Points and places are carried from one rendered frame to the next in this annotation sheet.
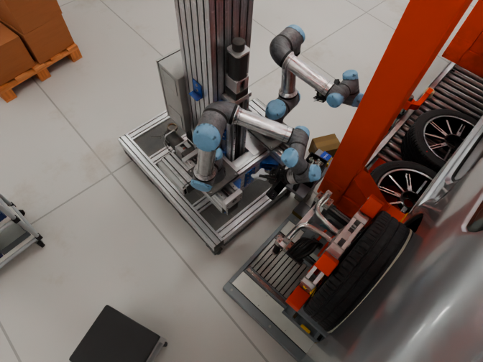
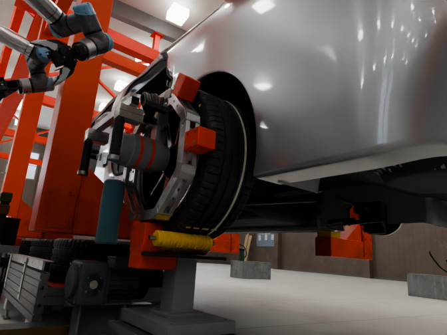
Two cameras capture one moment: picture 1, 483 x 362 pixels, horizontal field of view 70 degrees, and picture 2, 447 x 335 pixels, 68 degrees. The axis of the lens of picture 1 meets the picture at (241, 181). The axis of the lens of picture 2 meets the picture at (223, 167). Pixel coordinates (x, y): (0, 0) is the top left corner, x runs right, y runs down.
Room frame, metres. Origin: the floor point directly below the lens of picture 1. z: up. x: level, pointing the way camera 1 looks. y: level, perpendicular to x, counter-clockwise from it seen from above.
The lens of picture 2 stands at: (0.02, 0.74, 0.46)
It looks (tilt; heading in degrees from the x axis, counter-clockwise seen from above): 15 degrees up; 284
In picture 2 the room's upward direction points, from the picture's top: 4 degrees clockwise
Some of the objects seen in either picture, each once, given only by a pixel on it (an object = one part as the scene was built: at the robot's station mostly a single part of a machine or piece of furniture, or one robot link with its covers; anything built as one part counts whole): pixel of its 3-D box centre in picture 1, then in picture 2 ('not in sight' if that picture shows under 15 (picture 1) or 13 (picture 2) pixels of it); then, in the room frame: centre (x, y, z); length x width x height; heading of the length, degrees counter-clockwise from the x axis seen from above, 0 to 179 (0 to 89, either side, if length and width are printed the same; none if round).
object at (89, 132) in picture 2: (323, 200); (96, 136); (0.88, -0.45, 0.93); 0.09 x 0.05 x 0.05; 52
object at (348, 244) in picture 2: not in sight; (339, 238); (-0.31, -2.52, 0.69); 0.52 x 0.17 x 0.35; 52
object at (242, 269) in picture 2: not in sight; (249, 260); (1.31, -7.82, 0.41); 0.85 x 0.68 x 0.81; 45
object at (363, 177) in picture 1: (385, 211); (123, 206); (0.96, -0.90, 0.69); 0.52 x 0.17 x 0.35; 52
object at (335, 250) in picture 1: (333, 251); (155, 157); (0.62, -0.51, 0.85); 0.54 x 0.07 x 0.54; 142
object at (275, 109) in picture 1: (275, 112); not in sight; (1.43, -0.17, 0.98); 0.13 x 0.12 x 0.14; 146
